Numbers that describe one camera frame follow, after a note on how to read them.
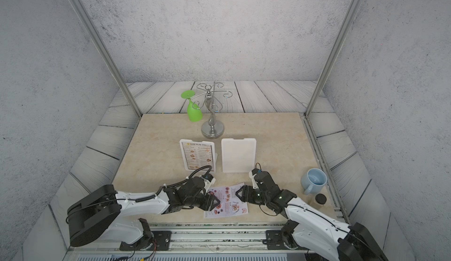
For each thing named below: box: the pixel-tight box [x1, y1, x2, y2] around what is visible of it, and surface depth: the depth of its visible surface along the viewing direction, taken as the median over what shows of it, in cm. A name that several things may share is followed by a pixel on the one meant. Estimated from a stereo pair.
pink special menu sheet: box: [203, 182, 249, 219], surface depth 84 cm
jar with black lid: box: [315, 193, 328, 205], surface depth 77 cm
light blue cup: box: [300, 168, 328, 195], surface depth 86 cm
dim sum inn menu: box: [181, 142, 215, 172], surface depth 87 cm
